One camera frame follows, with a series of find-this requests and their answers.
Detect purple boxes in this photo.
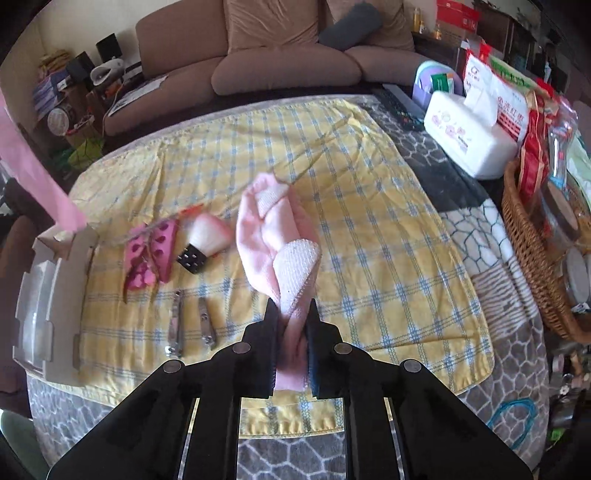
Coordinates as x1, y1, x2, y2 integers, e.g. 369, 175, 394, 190
32, 69, 70, 112

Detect white papers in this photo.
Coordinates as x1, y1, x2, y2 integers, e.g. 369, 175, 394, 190
108, 76, 169, 114

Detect red box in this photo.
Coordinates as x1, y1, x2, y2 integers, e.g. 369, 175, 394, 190
436, 0, 481, 33

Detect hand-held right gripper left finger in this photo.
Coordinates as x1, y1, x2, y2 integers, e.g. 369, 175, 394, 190
46, 298, 282, 480

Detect white red printed bag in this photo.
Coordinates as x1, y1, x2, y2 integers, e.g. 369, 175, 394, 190
464, 48, 539, 144

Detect teal cord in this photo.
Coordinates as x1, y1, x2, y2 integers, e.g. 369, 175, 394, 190
489, 399, 536, 450

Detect brown sofa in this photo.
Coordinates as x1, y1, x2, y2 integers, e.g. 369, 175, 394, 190
104, 0, 462, 137

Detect yellow plaid cloth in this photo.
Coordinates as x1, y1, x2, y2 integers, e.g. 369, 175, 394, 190
60, 95, 497, 437

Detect pink fluffy sock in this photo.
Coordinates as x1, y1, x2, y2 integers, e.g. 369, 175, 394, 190
235, 173, 321, 393

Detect metal nail clipper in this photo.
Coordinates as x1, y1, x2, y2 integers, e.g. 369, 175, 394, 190
165, 290, 185, 358
198, 298, 218, 349

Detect wicker basket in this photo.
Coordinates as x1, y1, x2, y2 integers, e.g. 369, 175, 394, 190
501, 159, 591, 344

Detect light pink toe separator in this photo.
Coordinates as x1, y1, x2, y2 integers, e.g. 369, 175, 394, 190
148, 219, 181, 283

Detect black remote control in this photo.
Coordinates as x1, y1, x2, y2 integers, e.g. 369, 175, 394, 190
369, 85, 426, 132

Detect grey cushion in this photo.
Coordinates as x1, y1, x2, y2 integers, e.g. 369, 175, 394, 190
320, 4, 384, 49

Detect round tin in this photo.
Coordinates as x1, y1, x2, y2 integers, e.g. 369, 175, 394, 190
46, 106, 77, 137

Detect purple container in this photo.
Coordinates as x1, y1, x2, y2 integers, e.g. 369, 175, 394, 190
413, 60, 465, 112

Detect magenta toe separator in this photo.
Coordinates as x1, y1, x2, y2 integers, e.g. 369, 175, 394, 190
122, 224, 153, 291

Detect white brush black handle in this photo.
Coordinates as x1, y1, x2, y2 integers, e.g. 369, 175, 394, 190
175, 215, 234, 274

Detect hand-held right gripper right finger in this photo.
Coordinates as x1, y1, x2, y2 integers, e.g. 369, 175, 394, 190
307, 298, 541, 480

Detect red gold snack packet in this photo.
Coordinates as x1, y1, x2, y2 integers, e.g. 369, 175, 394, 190
517, 90, 555, 199

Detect clear jar brown lid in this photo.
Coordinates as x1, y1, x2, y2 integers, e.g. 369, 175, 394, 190
540, 182, 583, 259

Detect white tissue pack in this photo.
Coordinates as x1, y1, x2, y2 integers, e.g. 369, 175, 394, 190
424, 90, 518, 181

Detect white grey handheld appliance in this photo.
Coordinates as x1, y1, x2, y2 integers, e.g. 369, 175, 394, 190
90, 59, 125, 86

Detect white cardboard box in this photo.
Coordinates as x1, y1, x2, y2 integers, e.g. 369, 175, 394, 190
13, 226, 100, 384

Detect green bag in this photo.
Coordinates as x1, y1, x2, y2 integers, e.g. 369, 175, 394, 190
67, 138, 105, 169

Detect clear plastic box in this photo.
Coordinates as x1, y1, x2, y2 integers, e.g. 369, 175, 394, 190
18, 272, 51, 370

